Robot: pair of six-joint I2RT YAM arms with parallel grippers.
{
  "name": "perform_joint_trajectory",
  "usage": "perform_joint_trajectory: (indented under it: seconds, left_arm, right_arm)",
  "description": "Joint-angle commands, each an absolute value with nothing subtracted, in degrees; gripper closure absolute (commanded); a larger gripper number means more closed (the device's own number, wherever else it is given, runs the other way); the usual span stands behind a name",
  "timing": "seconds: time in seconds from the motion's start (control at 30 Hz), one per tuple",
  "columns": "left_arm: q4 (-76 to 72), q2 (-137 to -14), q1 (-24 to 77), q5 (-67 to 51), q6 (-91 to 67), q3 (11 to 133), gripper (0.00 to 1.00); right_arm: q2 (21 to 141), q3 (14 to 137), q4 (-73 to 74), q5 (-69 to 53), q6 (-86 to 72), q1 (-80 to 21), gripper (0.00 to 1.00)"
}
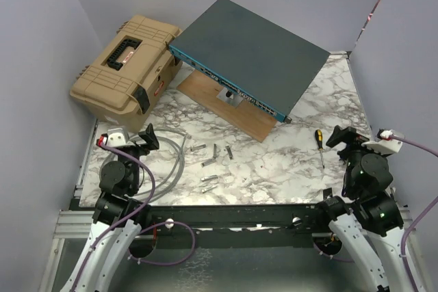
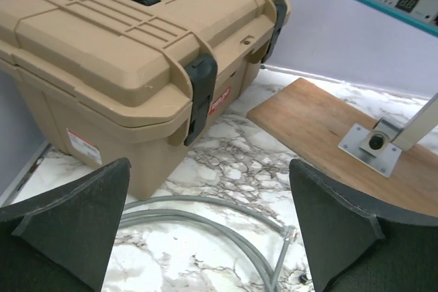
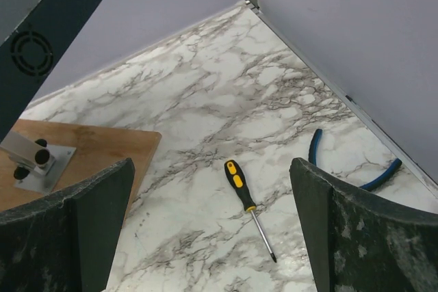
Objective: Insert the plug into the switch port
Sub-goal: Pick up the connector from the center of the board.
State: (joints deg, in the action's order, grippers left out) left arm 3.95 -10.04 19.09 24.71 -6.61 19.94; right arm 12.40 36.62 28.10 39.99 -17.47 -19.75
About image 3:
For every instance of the yellow black screwdriver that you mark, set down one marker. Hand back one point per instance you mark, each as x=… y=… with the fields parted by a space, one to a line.
x=237 y=181

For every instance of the blue handled pliers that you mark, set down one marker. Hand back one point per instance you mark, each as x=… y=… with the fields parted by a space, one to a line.
x=372 y=185

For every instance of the metal switch stand bracket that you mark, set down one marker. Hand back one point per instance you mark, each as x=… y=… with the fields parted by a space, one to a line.
x=39 y=165

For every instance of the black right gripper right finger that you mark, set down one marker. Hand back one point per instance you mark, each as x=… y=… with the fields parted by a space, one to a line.
x=358 y=241

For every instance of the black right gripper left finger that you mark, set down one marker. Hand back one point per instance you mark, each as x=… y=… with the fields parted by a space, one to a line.
x=66 y=241

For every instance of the dark blue network switch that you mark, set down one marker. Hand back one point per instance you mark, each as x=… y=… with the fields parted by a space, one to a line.
x=35 y=34

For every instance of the wooden base board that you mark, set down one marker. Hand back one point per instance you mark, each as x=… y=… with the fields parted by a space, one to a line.
x=97 y=148

